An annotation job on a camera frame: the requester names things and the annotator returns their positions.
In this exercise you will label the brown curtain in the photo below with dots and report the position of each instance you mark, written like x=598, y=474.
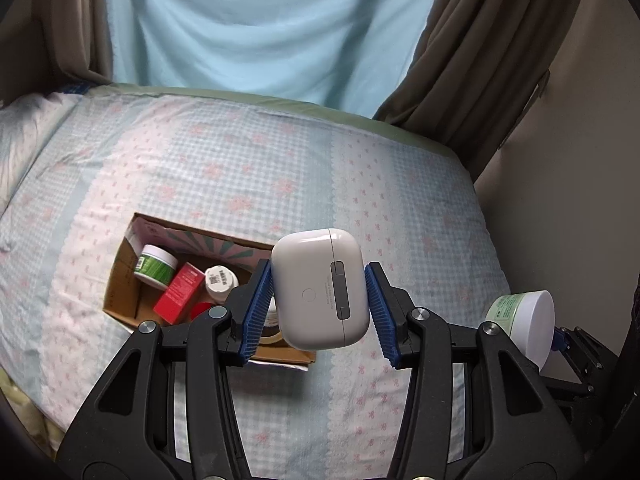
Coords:
x=475, y=68
x=48, y=43

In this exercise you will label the open cardboard box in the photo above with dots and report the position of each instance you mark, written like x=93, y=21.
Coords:
x=131, y=301

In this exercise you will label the yellow tape roll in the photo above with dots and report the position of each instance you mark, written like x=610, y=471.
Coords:
x=271, y=333

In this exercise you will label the right brown curtain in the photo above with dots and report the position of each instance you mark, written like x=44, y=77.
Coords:
x=475, y=68

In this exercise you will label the floral yellow blanket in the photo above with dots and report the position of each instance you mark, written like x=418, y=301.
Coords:
x=46, y=434

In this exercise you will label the left brown curtain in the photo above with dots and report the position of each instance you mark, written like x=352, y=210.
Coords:
x=48, y=43

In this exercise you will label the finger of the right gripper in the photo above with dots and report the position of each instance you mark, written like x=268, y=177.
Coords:
x=562, y=340

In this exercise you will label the green white cream jar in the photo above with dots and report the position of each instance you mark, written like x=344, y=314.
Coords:
x=155, y=267

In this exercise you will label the patterned bed sheet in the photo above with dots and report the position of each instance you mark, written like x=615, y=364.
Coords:
x=75, y=168

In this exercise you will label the red carton box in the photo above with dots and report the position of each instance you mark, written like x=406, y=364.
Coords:
x=177, y=299

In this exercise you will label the light blue cloth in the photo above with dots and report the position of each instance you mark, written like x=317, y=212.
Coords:
x=344, y=54

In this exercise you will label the white lidded jar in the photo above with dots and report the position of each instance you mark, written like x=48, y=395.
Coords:
x=529, y=319

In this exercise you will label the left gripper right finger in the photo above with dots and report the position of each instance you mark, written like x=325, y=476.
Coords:
x=476, y=407

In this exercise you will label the white earbuds case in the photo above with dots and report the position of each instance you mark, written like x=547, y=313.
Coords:
x=319, y=289

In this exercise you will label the white pill bottle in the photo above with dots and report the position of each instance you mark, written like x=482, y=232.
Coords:
x=219, y=283

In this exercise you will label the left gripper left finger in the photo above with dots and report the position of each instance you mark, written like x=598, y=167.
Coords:
x=163, y=408

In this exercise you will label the silver round tin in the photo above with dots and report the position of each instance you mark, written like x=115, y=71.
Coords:
x=199, y=308

